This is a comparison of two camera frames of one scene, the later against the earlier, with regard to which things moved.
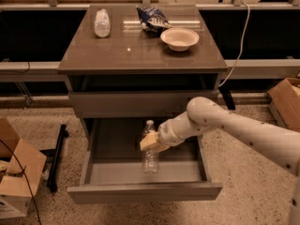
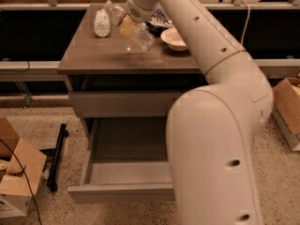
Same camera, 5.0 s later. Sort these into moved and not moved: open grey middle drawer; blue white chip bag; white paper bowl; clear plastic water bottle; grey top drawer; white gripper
Moved: clear plastic water bottle; white gripper
Not moved: white paper bowl; open grey middle drawer; grey top drawer; blue white chip bag
